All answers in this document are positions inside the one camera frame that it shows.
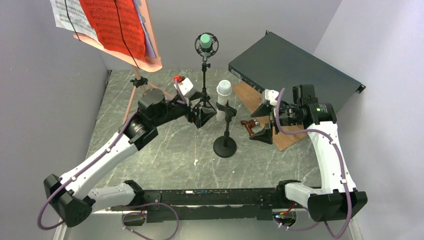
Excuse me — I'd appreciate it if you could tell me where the red sheet music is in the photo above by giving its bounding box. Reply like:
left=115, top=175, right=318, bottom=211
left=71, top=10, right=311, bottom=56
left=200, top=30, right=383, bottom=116
left=80, top=0, right=146, bottom=62

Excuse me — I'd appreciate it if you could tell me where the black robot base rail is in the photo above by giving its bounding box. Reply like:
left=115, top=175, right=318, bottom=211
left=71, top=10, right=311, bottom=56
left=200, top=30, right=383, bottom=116
left=109, top=187, right=299, bottom=223

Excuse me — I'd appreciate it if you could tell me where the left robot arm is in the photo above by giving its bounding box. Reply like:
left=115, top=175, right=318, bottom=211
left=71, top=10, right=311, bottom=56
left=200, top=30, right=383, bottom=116
left=43, top=88, right=216, bottom=228

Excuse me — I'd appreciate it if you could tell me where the dark rack audio unit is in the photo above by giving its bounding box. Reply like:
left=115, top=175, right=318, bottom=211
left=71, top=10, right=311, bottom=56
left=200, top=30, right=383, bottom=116
left=228, top=31, right=366, bottom=112

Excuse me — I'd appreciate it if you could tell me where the pink music stand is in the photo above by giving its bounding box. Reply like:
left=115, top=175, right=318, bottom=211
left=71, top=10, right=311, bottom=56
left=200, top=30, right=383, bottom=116
left=74, top=0, right=163, bottom=121

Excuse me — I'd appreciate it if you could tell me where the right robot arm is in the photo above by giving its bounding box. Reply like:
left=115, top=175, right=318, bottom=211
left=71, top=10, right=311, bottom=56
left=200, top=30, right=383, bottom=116
left=249, top=84, right=368, bottom=222

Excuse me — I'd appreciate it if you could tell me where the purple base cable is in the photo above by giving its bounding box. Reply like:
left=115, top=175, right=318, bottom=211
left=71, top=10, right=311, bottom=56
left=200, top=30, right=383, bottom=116
left=121, top=202, right=180, bottom=240

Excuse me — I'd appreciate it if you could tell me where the green condenser microphone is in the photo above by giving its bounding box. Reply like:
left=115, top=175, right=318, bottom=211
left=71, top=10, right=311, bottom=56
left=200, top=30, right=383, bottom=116
left=194, top=32, right=220, bottom=58

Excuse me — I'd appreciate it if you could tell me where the black round-base mic stand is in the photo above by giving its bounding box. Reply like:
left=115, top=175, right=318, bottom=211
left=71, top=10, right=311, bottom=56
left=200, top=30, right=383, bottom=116
left=213, top=102, right=237, bottom=158

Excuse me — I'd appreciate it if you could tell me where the copper pipe fitting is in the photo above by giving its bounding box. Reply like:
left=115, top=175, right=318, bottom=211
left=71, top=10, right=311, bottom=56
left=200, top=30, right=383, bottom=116
left=240, top=118, right=259, bottom=136

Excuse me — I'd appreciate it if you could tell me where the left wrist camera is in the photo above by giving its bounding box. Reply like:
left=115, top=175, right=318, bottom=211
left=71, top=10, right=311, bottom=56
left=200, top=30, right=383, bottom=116
left=173, top=75, right=196, bottom=98

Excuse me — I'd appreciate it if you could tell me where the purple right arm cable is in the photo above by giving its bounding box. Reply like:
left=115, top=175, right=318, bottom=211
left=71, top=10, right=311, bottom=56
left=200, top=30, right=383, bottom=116
left=274, top=87, right=352, bottom=240

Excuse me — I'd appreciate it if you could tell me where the black tripod mic stand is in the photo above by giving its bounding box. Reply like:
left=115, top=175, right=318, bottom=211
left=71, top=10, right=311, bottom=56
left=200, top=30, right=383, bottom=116
left=197, top=52, right=217, bottom=112

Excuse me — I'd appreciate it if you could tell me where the white handheld microphone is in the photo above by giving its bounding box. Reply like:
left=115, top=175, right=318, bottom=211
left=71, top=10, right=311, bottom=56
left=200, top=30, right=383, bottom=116
left=216, top=79, right=232, bottom=121

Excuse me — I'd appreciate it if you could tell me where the wooden board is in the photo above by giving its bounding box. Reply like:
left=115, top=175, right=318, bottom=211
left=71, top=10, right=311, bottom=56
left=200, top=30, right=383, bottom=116
left=232, top=81, right=308, bottom=151

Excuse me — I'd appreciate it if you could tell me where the white sheet music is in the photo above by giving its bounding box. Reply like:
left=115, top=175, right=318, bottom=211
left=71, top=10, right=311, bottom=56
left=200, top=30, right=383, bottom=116
left=50, top=0, right=99, bottom=43

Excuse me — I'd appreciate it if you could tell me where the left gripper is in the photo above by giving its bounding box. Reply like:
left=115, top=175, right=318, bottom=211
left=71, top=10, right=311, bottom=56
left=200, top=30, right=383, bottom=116
left=152, top=91, right=217, bottom=128

